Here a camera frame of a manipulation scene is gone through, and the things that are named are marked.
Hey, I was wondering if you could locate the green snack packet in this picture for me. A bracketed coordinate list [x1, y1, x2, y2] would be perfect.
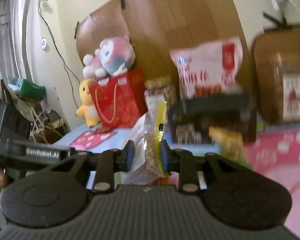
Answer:
[209, 127, 248, 164]

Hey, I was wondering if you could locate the red gift bag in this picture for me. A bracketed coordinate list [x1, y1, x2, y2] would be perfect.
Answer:
[88, 69, 148, 129]

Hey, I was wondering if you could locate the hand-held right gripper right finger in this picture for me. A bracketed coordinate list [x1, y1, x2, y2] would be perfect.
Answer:
[160, 140, 231, 193]

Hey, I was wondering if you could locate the green bag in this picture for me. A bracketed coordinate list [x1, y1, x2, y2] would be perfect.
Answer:
[7, 76, 46, 99]

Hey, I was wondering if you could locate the pink grey plush toy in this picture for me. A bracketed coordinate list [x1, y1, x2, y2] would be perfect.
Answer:
[94, 36, 136, 77]

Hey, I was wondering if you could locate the printed blue pink blanket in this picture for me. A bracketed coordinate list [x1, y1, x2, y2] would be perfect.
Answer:
[52, 122, 300, 238]

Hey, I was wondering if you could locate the yellow duck plush toy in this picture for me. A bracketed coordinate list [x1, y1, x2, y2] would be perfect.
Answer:
[76, 79, 101, 128]

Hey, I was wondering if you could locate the grey curtain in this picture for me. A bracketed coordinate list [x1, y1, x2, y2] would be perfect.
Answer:
[0, 0, 39, 85]

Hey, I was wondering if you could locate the black snack box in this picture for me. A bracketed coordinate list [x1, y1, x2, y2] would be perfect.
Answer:
[168, 94, 257, 146]

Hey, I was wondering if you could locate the wooden headboard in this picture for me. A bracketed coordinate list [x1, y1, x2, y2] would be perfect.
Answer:
[75, 0, 253, 100]

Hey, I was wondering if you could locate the clear zip bag of grains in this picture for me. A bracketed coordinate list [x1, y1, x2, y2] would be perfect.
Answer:
[120, 102, 176, 185]

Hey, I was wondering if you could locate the black metal rack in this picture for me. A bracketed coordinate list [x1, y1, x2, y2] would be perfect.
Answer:
[262, 11, 300, 29]

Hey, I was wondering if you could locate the pink white snack bag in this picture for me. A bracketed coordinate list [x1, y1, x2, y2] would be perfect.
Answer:
[169, 37, 245, 99]

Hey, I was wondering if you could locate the tangle of white cables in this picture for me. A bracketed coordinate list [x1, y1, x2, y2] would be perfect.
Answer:
[27, 102, 65, 142]

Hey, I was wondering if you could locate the clear jar of nuts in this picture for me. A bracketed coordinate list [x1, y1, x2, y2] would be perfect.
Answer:
[269, 52, 300, 123]
[144, 76, 177, 120]

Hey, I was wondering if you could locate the black wall cable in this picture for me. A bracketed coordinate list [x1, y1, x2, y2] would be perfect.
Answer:
[38, 0, 81, 87]

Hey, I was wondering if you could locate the small white pink plush toy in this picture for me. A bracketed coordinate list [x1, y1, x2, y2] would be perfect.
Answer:
[82, 53, 104, 78]

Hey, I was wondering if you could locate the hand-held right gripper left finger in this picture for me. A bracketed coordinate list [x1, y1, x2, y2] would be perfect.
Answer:
[65, 141, 135, 193]

